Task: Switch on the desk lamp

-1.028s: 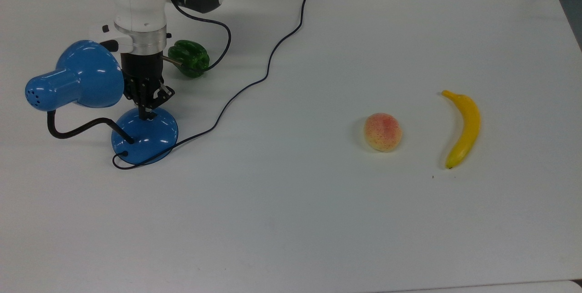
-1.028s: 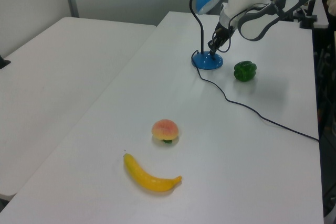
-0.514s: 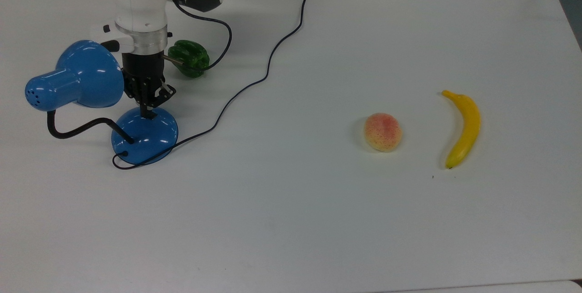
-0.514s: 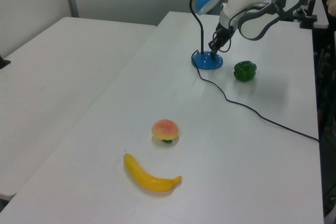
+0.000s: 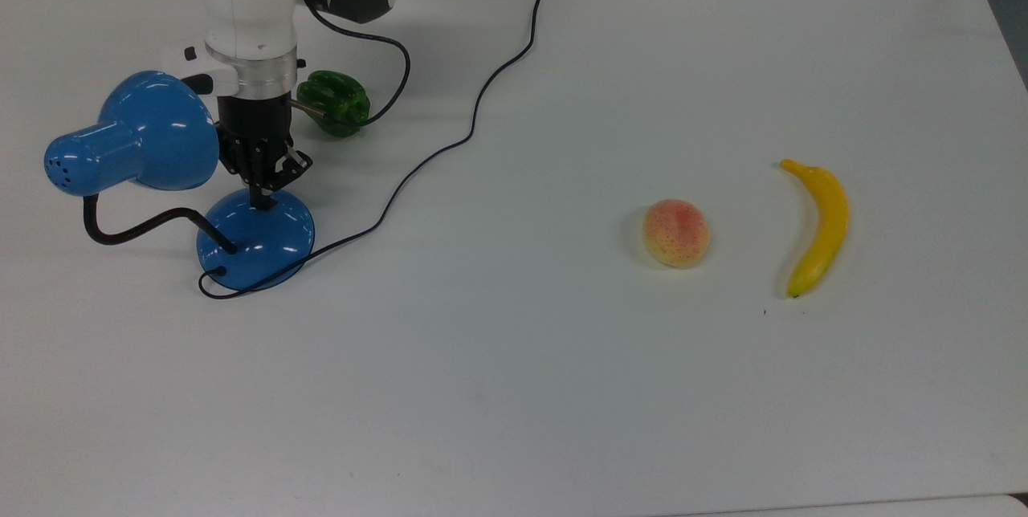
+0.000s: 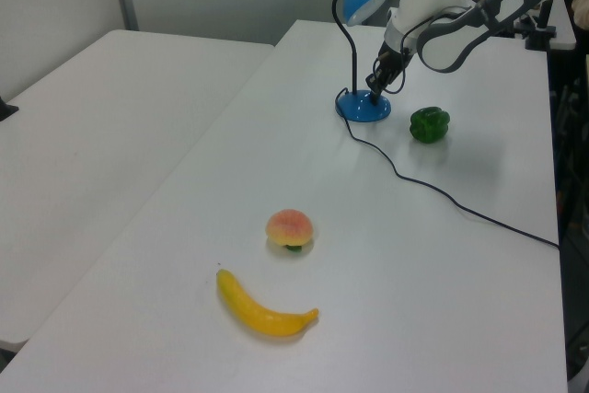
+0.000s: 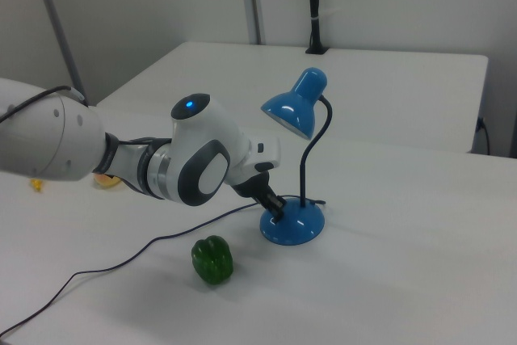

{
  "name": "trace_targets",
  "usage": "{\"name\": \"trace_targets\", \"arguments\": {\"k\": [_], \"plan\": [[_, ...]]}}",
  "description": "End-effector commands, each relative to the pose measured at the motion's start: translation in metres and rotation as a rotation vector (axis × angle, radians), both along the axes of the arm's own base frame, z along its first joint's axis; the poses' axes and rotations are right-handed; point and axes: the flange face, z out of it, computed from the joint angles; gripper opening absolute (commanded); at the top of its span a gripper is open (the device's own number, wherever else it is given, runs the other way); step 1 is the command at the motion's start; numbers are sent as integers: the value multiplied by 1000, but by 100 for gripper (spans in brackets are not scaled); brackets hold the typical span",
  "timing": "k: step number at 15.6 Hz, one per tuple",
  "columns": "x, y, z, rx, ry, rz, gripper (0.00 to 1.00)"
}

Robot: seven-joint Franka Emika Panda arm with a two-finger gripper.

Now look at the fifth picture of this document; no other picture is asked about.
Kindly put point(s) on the yellow banana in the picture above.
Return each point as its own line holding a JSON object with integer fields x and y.
{"x": 827, "y": 220}

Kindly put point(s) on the blue desk lamp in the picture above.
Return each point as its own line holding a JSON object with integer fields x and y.
{"x": 152, "y": 132}

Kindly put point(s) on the peach fruit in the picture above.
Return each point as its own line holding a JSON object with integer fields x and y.
{"x": 676, "y": 234}

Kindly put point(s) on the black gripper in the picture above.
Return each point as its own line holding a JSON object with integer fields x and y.
{"x": 253, "y": 120}

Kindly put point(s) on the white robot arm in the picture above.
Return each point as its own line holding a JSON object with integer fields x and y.
{"x": 249, "y": 3}

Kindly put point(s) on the green bell pepper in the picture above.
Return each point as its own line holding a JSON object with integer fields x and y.
{"x": 337, "y": 103}

